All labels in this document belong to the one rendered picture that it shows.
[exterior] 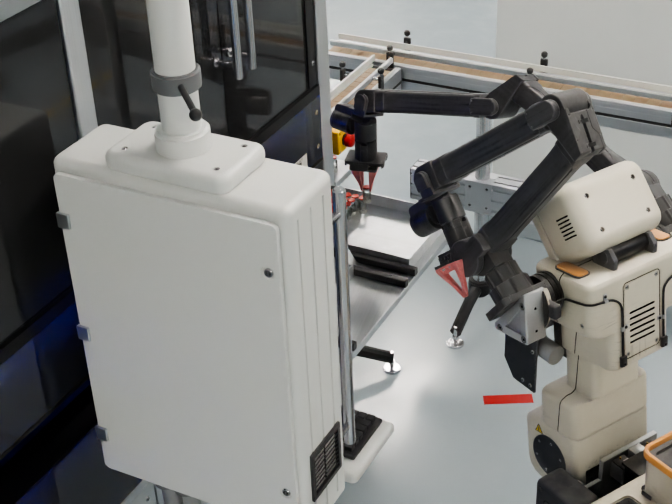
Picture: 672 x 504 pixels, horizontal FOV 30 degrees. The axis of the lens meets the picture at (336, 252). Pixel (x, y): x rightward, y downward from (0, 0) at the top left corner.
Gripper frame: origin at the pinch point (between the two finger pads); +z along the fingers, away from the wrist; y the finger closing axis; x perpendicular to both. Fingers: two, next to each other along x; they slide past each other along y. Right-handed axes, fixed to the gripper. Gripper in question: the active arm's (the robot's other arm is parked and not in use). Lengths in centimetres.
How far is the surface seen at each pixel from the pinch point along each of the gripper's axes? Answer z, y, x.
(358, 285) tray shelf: 11.1, -3.8, 28.9
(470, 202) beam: 53, -17, -87
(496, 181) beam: 44, -26, -88
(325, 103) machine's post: -14.7, 14.6, -17.4
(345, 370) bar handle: -9, -14, 87
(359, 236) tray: 11.1, 0.7, 6.6
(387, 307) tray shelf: 10.9, -12.6, 37.0
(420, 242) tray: 10.8, -15.5, 7.0
